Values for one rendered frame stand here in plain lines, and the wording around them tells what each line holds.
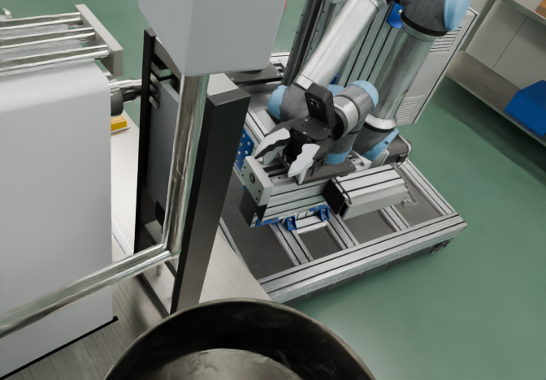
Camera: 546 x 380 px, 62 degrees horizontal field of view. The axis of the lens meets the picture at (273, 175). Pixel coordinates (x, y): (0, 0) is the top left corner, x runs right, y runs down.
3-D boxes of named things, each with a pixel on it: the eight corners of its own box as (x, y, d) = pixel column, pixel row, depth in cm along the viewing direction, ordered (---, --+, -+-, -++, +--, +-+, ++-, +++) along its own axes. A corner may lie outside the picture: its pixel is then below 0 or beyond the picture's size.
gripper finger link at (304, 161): (299, 201, 77) (314, 170, 84) (305, 175, 73) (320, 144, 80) (282, 196, 78) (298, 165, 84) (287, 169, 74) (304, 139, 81)
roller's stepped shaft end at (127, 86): (158, 100, 66) (158, 81, 64) (118, 109, 63) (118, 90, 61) (146, 87, 68) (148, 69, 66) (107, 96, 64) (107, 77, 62)
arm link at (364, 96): (371, 119, 103) (387, 88, 97) (349, 140, 96) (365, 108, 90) (343, 101, 105) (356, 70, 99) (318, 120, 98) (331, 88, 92)
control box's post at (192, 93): (184, 251, 39) (221, 44, 25) (166, 259, 38) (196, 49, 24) (174, 237, 40) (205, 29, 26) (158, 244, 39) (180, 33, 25)
